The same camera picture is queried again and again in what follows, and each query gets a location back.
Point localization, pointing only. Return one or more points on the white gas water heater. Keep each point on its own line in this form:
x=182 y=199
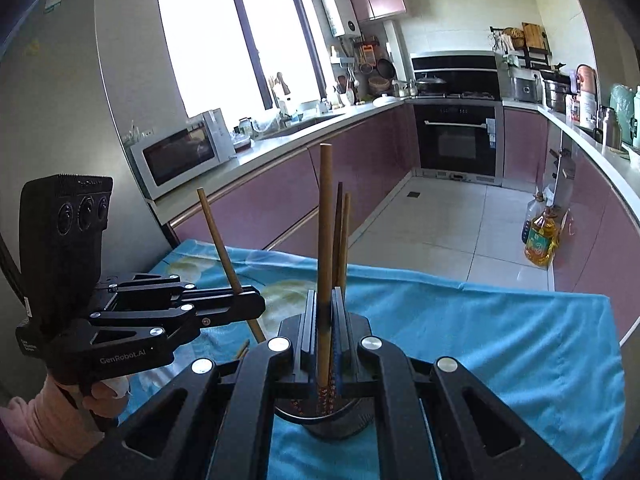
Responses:
x=340 y=12

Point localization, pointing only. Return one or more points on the steel thermos flask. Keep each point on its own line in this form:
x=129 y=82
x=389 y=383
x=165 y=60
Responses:
x=612 y=130

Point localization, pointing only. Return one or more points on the black wall rack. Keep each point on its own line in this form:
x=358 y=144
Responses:
x=530 y=55

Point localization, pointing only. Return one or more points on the wooden chopstick red patterned end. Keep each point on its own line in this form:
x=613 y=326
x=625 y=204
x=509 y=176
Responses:
x=325 y=210

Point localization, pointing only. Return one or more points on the kitchen window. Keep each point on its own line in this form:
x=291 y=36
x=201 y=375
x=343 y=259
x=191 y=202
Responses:
x=200 y=50

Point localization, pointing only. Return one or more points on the mint green appliance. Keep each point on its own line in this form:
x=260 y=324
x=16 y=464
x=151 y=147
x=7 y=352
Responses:
x=622 y=102

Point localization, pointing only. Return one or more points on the steel stock pot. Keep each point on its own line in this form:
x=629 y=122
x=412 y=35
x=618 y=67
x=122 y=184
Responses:
x=556 y=94

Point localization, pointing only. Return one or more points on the person's left forearm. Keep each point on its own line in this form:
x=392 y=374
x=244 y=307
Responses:
x=45 y=425

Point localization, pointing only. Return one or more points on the pink base cabinet run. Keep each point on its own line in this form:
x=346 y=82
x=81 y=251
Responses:
x=360 y=155
x=590 y=240

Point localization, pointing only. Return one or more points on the yellow cooking oil bottle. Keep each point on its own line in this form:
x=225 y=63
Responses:
x=541 y=242

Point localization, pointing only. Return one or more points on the white microwave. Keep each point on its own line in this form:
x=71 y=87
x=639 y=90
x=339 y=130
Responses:
x=170 y=157

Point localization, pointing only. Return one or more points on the black utensil holder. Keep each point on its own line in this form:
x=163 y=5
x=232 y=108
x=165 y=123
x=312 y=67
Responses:
x=340 y=429

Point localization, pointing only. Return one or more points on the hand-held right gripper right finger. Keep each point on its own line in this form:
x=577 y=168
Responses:
x=339 y=320

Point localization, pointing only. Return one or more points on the black built-in oven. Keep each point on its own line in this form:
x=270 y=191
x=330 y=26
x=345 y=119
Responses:
x=457 y=140

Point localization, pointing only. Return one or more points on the blue label oil bottle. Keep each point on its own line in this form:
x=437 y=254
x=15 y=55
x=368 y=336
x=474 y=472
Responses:
x=530 y=220

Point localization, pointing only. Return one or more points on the white jar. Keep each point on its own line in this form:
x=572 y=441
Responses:
x=587 y=110

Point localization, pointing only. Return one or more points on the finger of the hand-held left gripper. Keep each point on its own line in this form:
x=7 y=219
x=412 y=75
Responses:
x=150 y=287
x=230 y=307

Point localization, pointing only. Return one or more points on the wooden cutting board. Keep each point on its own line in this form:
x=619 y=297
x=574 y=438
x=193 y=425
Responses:
x=533 y=35

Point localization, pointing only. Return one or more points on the dark brown wooden chopstick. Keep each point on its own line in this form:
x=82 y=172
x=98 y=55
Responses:
x=338 y=230

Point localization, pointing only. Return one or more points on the silver refrigerator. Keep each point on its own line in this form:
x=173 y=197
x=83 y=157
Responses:
x=60 y=110

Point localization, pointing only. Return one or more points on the wok with lid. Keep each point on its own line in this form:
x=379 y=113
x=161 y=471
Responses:
x=431 y=82

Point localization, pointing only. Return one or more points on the light wooden chopstick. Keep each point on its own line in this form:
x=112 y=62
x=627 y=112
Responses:
x=215 y=232
x=243 y=348
x=345 y=240

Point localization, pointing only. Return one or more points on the hanging frying pan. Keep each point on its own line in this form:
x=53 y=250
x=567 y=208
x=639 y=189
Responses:
x=385 y=67

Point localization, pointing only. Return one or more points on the pink electric kettle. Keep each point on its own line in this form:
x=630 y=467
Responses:
x=586 y=80

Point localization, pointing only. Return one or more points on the person's left hand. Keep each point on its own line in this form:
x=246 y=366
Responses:
x=100 y=402

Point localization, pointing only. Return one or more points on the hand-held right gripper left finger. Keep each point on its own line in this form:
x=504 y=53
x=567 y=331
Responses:
x=311 y=320

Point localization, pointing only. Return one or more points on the blue floral tablecloth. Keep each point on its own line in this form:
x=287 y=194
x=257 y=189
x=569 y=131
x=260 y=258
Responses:
x=450 y=335

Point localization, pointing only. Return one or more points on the black range hood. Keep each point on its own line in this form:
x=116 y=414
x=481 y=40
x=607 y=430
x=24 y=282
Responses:
x=455 y=67

